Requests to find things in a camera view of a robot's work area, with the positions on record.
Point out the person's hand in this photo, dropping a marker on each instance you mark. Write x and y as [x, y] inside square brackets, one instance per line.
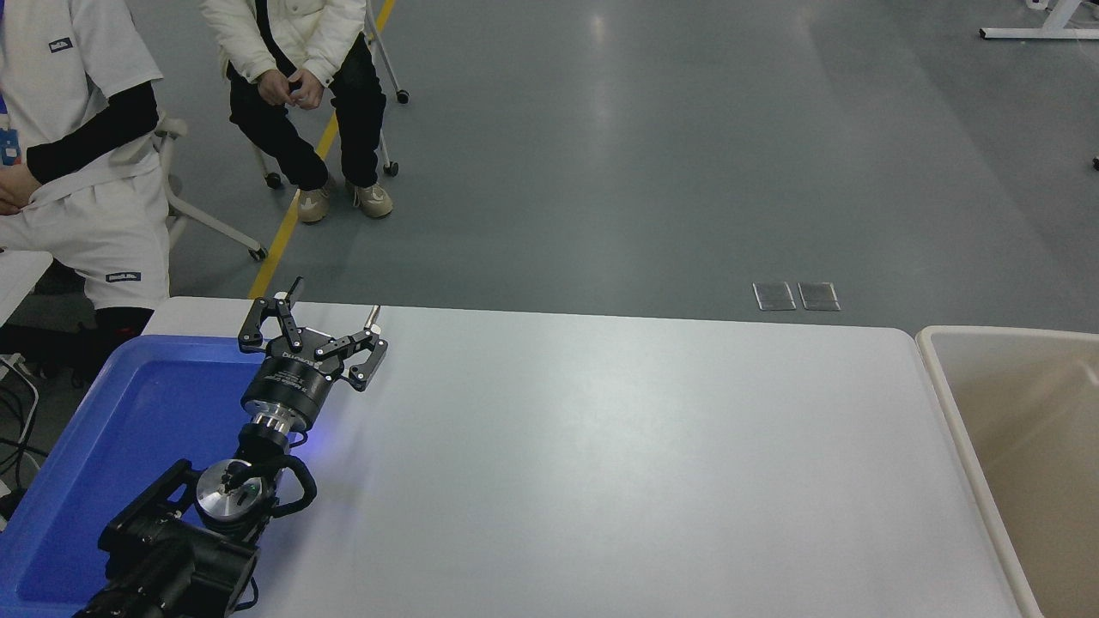
[15, 189]

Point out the clear floor plate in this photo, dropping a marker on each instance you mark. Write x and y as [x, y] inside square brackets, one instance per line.
[819, 297]
[774, 297]

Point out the person's right hand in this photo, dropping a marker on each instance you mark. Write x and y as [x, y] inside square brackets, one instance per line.
[275, 88]

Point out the large pale bin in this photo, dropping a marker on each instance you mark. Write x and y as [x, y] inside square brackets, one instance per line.
[1039, 446]

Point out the person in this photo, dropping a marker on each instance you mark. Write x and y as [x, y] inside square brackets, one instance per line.
[292, 34]
[77, 215]

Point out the blue plastic tray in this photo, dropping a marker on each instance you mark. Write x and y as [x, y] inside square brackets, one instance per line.
[129, 429]

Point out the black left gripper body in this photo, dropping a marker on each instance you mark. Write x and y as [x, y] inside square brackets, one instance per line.
[288, 382]

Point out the person's left hand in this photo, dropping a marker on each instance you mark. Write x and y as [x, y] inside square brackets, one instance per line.
[309, 91]

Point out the small white side table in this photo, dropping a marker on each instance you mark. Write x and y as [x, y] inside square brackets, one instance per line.
[19, 279]

